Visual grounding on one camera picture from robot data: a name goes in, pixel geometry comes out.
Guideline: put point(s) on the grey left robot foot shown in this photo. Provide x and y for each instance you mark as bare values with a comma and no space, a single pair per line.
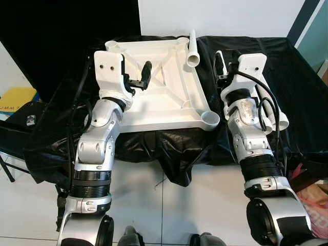
129,237

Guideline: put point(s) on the grey robot foot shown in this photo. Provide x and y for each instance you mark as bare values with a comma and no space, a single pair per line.
207,240
129,237

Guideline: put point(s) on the black shiny table cloth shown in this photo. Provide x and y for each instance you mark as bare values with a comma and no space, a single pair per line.
302,77

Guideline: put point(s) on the grey right robot foot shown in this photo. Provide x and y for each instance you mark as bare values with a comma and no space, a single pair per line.
207,240

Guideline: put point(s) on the white plastic table top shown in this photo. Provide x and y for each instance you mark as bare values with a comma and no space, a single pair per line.
169,97

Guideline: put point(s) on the yellow board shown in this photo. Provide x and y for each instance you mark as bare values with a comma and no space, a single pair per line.
18,97

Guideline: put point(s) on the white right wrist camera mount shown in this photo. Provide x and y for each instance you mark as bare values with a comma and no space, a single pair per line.
251,64

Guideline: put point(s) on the pink plastic bag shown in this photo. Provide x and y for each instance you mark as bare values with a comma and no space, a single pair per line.
315,210

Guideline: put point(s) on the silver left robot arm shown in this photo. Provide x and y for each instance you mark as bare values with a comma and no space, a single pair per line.
95,148

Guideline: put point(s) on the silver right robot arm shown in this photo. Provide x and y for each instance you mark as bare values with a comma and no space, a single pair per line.
248,133

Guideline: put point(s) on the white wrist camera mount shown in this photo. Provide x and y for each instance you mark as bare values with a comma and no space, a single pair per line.
107,69
251,64

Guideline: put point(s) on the brown cardboard box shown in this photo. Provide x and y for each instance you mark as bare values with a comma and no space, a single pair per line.
324,72

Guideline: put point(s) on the black case with white label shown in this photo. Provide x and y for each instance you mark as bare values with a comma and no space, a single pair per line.
20,128

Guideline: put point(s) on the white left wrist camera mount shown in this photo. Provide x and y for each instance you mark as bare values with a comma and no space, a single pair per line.
107,69

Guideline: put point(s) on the brown wooden table leg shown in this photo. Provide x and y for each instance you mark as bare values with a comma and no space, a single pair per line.
302,180

